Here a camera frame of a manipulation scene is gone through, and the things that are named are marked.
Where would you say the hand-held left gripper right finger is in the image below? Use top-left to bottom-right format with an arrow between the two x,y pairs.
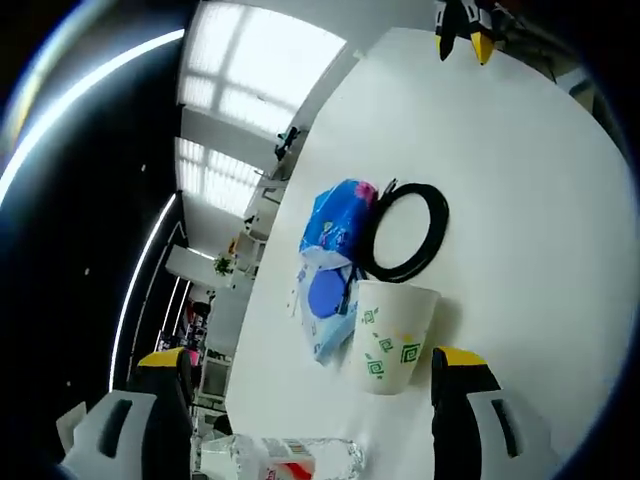
430,346 -> 564,480

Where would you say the white paper cup green print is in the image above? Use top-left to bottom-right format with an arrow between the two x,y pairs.
352,279 -> 442,396

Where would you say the dark bag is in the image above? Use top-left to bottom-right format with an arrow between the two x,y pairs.
275,125 -> 302,162

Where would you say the narrow window with blinds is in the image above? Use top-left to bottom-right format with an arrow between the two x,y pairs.
174,136 -> 267,222

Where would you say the wet wipes pack blue lid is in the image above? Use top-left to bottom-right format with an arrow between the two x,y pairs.
293,248 -> 362,369

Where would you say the black cable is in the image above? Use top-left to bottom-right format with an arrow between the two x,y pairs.
360,176 -> 450,284

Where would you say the clear water bottle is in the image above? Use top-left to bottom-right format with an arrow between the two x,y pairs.
198,433 -> 367,480

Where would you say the long ceiling light strip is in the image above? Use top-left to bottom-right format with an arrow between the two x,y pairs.
0,28 -> 187,201

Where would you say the curved ceiling light strip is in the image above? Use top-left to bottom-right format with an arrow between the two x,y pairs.
106,192 -> 180,392

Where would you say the large window with blinds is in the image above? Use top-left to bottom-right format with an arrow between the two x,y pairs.
177,0 -> 349,134

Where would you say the blue tissue pack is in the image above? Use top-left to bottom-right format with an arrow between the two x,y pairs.
298,175 -> 380,266

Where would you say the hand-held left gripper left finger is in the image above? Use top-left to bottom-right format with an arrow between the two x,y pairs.
56,348 -> 195,480

